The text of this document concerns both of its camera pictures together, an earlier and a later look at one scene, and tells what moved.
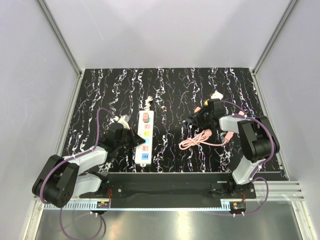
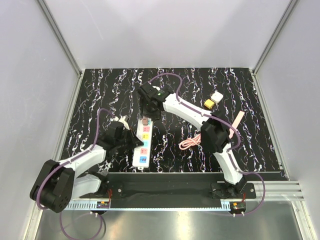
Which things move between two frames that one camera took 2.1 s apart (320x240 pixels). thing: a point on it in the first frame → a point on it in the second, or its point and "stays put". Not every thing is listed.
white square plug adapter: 217,95 stays put
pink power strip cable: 199,139 stays put
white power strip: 144,152 stays put
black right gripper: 197,117 → 154,116
